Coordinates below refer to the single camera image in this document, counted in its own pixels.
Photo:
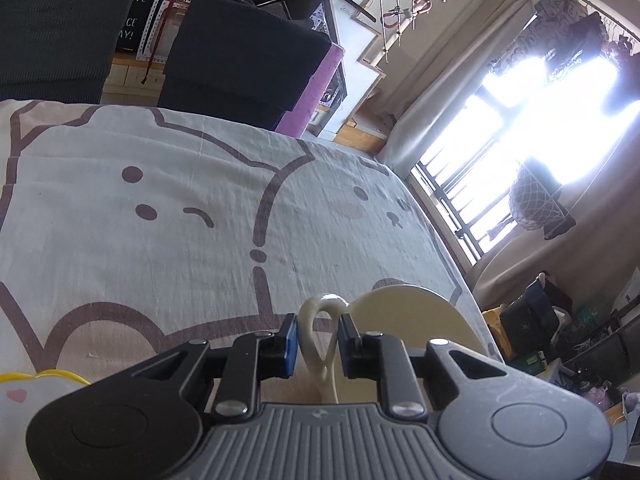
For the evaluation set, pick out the dark chair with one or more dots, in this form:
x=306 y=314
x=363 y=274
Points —
x=233 y=61
x=59 y=50

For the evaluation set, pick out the cartoon bear tablecloth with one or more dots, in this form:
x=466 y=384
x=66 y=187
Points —
x=128 y=230

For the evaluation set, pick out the beige curtain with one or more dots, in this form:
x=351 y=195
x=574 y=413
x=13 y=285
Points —
x=438 y=85

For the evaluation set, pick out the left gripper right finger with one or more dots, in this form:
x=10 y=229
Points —
x=384 y=359

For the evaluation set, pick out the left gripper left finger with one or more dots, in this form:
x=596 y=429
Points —
x=250 y=360

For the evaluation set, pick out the left dark chair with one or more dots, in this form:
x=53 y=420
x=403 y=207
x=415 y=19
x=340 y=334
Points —
x=59 y=50

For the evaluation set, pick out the white yellow rimmed bowl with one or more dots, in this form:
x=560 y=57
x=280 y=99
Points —
x=21 y=397

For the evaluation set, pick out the right dark chair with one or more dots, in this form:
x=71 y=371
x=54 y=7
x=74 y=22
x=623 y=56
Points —
x=233 y=61

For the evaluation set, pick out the cream handled bowl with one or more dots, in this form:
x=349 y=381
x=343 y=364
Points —
x=412 y=313

